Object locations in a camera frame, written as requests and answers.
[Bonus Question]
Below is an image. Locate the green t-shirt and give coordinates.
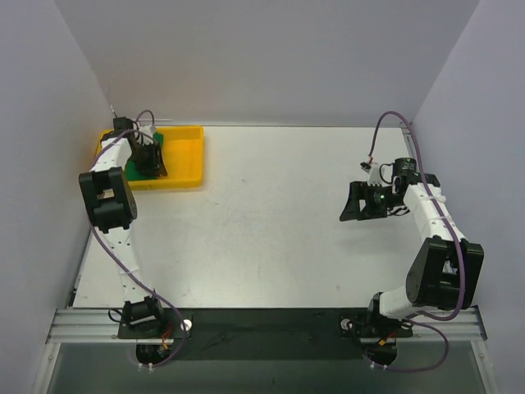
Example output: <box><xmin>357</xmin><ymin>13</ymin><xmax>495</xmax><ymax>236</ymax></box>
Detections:
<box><xmin>126</xmin><ymin>132</ymin><xmax>167</xmax><ymax>181</ymax></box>

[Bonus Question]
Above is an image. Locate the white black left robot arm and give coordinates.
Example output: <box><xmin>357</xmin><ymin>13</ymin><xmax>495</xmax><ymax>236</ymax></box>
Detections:
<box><xmin>79</xmin><ymin>117</ymin><xmax>167</xmax><ymax>339</ymax></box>

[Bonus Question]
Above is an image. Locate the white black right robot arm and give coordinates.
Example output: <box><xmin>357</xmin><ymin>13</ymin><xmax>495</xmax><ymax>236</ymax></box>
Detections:
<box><xmin>340</xmin><ymin>158</ymin><xmax>484</xmax><ymax>335</ymax></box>

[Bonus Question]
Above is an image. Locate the yellow plastic bin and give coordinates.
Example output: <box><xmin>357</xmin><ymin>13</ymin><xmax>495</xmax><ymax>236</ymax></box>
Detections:
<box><xmin>88</xmin><ymin>122</ymin><xmax>204</xmax><ymax>190</ymax></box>

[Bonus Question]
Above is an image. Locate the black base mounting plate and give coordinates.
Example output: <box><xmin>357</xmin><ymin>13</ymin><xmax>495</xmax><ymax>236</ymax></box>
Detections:
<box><xmin>117</xmin><ymin>308</ymin><xmax>413</xmax><ymax>364</ymax></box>

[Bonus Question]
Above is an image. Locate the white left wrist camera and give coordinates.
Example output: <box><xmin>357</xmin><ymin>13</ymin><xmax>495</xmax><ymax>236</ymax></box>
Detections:
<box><xmin>139</xmin><ymin>124</ymin><xmax>157</xmax><ymax>145</ymax></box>

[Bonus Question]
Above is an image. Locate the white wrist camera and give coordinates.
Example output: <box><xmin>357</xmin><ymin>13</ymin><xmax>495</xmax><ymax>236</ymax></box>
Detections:
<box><xmin>139</xmin><ymin>124</ymin><xmax>157</xmax><ymax>145</ymax></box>
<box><xmin>360</xmin><ymin>158</ymin><xmax>385</xmax><ymax>186</ymax></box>

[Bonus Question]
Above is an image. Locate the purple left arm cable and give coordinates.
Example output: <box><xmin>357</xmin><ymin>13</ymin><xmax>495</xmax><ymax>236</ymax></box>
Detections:
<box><xmin>89</xmin><ymin>109</ymin><xmax>194</xmax><ymax>368</ymax></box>

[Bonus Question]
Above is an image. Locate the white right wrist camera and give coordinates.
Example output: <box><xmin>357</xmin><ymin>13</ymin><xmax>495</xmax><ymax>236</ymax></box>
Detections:
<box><xmin>360</xmin><ymin>158</ymin><xmax>385</xmax><ymax>186</ymax></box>

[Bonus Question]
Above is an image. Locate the aluminium right side rail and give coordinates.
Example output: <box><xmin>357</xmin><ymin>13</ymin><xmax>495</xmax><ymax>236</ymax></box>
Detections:
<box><xmin>400</xmin><ymin>121</ymin><xmax>467</xmax><ymax>307</ymax></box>

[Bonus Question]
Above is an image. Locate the aluminium front frame rail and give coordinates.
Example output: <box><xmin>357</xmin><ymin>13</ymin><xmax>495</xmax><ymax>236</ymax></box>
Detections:
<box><xmin>46</xmin><ymin>308</ymin><xmax>488</xmax><ymax>344</ymax></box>

